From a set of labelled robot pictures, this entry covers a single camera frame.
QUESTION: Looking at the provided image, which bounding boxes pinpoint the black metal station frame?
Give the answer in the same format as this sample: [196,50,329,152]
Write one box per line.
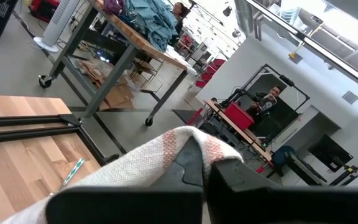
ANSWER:
[240,63,311,147]

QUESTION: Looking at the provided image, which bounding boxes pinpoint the white red-checked towel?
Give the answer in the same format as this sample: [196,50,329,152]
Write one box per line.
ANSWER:
[0,125,244,224]

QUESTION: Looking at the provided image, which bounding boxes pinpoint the red box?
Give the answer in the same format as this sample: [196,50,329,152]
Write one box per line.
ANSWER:
[27,0,61,23]

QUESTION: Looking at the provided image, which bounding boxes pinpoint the wooden station table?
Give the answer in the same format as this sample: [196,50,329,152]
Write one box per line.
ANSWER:
[204,99,273,163]

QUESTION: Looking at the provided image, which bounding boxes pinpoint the teal cloth pile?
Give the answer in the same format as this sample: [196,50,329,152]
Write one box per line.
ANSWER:
[124,0,180,53]

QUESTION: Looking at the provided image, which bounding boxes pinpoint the person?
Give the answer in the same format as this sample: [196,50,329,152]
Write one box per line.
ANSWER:
[246,85,283,125]
[172,1,190,37]

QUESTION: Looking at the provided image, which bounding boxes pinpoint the wooden-top rolling workbench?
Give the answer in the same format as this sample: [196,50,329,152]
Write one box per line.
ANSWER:
[38,0,198,128]

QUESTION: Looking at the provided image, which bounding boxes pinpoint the brown cardboard stack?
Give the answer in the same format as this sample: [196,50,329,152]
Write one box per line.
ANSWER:
[76,58,136,112]

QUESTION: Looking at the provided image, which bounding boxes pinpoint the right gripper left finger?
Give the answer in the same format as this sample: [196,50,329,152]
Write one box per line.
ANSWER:
[150,136,204,191]

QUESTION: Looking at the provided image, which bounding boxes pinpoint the purple cloth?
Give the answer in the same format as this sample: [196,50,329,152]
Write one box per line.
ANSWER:
[103,0,126,16]

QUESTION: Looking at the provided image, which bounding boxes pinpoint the black background robot arms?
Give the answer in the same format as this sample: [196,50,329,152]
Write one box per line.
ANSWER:
[218,88,262,110]

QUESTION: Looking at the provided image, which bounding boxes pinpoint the long linear ceiling light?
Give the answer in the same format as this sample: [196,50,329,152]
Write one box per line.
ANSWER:
[244,0,358,94]

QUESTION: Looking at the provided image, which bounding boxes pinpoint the black aluminium rig frame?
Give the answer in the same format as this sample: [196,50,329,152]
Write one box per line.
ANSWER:
[0,113,120,166]

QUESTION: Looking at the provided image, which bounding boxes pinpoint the blue chair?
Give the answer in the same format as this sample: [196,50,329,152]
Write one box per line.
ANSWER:
[271,145,296,169]

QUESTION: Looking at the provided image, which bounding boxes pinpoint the grey wall vent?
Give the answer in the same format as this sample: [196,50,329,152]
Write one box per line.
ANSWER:
[341,90,358,106]

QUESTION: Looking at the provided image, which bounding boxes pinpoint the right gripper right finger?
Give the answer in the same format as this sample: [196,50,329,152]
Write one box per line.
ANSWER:
[205,159,279,203]

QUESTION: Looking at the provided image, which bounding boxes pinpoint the white tower fan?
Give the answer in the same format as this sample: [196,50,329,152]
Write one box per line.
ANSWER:
[32,0,81,54]

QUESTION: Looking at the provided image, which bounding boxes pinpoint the red plastic crate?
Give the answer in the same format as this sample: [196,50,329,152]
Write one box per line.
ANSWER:
[224,102,255,131]

